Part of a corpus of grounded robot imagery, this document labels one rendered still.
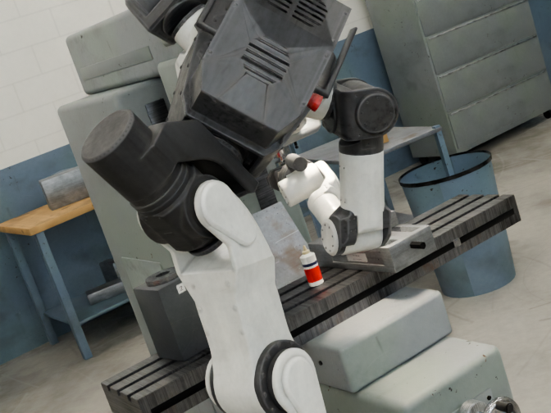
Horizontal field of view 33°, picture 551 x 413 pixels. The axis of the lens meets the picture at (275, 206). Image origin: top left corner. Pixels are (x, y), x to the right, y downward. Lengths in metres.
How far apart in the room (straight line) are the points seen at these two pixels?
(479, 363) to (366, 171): 0.63
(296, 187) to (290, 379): 0.62
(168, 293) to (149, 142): 0.75
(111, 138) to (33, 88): 5.05
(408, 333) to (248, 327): 0.76
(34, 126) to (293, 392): 5.03
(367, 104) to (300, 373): 0.52
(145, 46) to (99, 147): 1.10
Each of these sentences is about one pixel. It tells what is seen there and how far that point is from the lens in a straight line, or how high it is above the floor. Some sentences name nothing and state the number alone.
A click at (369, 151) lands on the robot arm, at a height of 1.32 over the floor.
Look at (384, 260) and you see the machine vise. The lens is 2.37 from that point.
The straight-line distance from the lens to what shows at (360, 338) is 2.25.
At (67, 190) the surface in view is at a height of 0.97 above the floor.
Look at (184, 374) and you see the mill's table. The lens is 2.18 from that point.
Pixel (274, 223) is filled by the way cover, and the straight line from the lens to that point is 2.78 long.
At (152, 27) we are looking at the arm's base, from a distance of 1.79.
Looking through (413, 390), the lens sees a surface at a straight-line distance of 2.20.
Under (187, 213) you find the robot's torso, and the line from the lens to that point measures 1.56.
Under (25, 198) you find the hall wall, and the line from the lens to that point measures 6.48.
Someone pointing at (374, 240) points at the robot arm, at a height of 1.12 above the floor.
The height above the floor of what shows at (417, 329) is 0.79.
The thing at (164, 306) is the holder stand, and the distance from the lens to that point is 2.21.
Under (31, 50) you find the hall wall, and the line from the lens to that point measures 6.58.
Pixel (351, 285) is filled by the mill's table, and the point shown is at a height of 0.92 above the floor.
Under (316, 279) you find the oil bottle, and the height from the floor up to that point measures 0.95.
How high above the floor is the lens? 1.65
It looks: 12 degrees down
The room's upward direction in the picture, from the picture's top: 19 degrees counter-clockwise
